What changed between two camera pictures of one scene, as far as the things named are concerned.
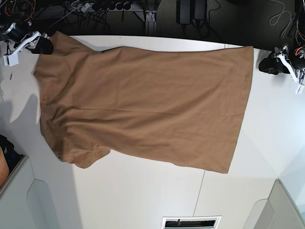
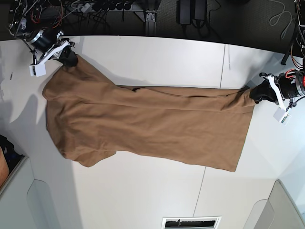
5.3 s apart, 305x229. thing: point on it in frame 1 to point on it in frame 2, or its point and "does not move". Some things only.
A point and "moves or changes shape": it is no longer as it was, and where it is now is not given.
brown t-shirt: x=184 y=106 moves or changes shape
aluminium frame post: x=150 y=29 does not move
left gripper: x=19 y=33 to x=45 y=40
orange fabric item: x=4 y=169 does not move
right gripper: x=273 y=65 to x=291 y=85
